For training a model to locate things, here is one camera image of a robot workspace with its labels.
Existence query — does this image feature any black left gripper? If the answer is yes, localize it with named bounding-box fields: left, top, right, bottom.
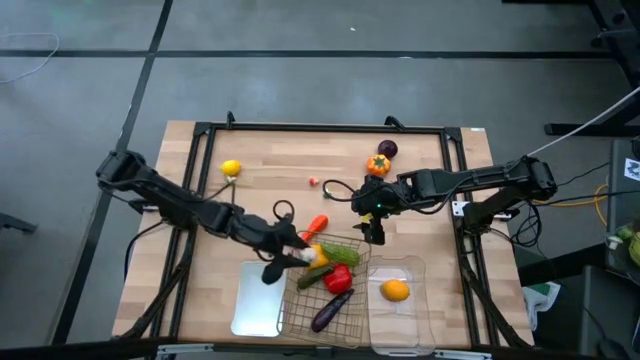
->
left=247, top=217, right=312, bottom=286

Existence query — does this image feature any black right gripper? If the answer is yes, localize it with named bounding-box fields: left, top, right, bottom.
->
left=352, top=212, right=389, bottom=247

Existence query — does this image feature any smooth dark green cucumber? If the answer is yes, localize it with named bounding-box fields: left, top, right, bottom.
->
left=296, top=264, right=335, bottom=291

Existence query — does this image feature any yellow bell pepper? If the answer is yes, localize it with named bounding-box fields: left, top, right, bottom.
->
left=307, top=244, right=331, bottom=271

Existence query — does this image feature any orange carrot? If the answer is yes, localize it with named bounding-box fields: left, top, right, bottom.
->
left=301, top=214, right=330, bottom=244

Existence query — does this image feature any red bell pepper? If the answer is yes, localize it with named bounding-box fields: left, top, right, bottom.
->
left=323, top=263, right=354, bottom=295

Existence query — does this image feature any orange round fruit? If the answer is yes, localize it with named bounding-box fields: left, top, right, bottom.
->
left=380, top=278, right=411, bottom=303

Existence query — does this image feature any dark purple eggplant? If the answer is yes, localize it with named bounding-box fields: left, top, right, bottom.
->
left=310, top=288, right=356, bottom=334

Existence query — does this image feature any white plastic bin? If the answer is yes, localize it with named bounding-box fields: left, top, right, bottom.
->
left=230, top=259, right=289, bottom=338

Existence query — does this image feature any orange persimmon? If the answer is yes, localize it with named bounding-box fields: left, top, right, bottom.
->
left=366, top=154, right=392, bottom=178

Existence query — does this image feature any clear plastic bin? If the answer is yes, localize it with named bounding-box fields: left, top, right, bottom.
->
left=367, top=254, right=438, bottom=358

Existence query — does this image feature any green white bag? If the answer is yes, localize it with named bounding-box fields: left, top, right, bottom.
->
left=522, top=281, right=562, bottom=331

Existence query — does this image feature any gray cabinet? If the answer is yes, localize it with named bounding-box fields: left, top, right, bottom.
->
left=579, top=138, right=640, bottom=360

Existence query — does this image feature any green toy vegetable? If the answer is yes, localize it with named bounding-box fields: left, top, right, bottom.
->
left=617, top=222, right=640, bottom=266

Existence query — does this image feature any dark furniture leg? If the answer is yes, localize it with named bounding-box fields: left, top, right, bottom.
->
left=0, top=212, right=39, bottom=235

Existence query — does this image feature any looped black arm cable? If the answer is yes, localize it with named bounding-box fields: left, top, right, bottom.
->
left=272, top=199, right=296, bottom=224
left=322, top=178, right=362, bottom=204

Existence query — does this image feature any wire basket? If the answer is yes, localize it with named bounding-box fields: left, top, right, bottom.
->
left=276, top=232, right=372, bottom=350

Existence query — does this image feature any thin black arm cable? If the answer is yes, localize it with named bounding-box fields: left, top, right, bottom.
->
left=202, top=179, right=237, bottom=202

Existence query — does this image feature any black metal table frame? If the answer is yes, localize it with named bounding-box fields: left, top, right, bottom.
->
left=117, top=110, right=534, bottom=351

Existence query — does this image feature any silver metal bracket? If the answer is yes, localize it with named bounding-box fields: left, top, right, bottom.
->
left=156, top=343, right=215, bottom=360
left=433, top=349, right=494, bottom=360

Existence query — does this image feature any black floor cable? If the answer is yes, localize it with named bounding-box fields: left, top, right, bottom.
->
left=123, top=219, right=167, bottom=281

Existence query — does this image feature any yellow cable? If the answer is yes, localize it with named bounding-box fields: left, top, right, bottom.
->
left=532, top=183, right=609, bottom=226

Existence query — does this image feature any black cable bundle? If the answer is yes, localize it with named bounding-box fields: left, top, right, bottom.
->
left=512, top=162, right=640, bottom=250

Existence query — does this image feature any thick white cable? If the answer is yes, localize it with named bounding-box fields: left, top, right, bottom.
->
left=527, top=84, right=640, bottom=157

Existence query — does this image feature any white floor cable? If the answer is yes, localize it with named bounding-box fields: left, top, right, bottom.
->
left=0, top=32, right=60, bottom=85

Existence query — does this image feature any black furniture frame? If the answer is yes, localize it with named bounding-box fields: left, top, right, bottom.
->
left=502, top=0, right=640, bottom=139

